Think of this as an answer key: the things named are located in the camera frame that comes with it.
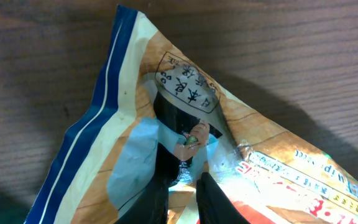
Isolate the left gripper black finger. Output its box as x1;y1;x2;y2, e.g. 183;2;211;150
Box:
196;172;250;224

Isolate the wet wipes packet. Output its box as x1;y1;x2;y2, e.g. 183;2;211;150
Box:
25;6;358;223

